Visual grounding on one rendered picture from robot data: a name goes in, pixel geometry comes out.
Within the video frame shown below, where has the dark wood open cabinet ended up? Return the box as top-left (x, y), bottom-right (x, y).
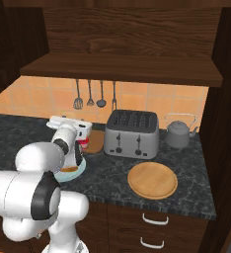
top-left (20, 0), bottom-right (224, 88)

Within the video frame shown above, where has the silver four-slot toaster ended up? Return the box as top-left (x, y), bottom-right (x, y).
top-left (103, 109), bottom-right (161, 161)

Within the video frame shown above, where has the hanging slotted spatula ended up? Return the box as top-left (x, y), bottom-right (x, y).
top-left (72, 78), bottom-right (85, 111)

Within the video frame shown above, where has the dark wood base cabinet door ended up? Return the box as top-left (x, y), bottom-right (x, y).
top-left (77, 201), bottom-right (112, 253)

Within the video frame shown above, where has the hanging meat fork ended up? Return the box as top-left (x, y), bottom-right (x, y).
top-left (111, 80), bottom-right (118, 113)

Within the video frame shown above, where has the light blue plate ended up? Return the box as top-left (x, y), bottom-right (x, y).
top-left (53, 157), bottom-right (88, 184)

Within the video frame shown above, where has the red and white cupcake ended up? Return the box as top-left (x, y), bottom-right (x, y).
top-left (77, 136), bottom-right (90, 152)

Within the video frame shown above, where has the grey kettle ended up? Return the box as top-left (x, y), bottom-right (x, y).
top-left (163, 113), bottom-right (200, 149)

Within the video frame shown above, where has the dark wood drawer front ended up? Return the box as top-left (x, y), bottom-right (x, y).
top-left (115, 226), bottom-right (204, 253)
top-left (115, 205), bottom-right (210, 233)

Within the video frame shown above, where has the hanging ladle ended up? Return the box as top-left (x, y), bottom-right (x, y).
top-left (96, 80), bottom-right (108, 109)

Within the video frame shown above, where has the hanging whisk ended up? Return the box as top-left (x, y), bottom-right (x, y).
top-left (86, 79), bottom-right (96, 108)

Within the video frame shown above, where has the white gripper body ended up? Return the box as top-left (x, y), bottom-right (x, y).
top-left (45, 115), bottom-right (93, 131)

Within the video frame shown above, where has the white drawer handle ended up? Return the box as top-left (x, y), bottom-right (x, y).
top-left (139, 236), bottom-right (166, 250)
top-left (141, 212), bottom-right (170, 226)

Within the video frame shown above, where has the round wooden cutting board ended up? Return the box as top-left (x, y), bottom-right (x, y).
top-left (126, 161), bottom-right (179, 201)

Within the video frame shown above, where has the brown croissant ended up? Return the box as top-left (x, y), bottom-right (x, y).
top-left (60, 165), bottom-right (80, 174)

